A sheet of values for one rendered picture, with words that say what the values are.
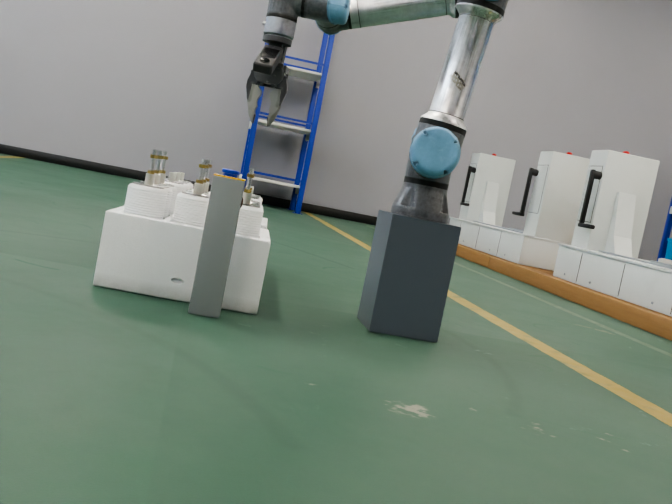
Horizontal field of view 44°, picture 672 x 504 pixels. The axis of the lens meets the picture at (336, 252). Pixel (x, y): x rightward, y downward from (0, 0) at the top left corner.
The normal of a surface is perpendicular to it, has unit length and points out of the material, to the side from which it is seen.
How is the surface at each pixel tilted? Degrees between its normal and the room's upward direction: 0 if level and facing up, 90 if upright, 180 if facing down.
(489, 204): 78
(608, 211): 90
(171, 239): 90
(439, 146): 98
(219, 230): 90
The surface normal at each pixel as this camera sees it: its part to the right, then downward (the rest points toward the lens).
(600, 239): 0.14, 0.11
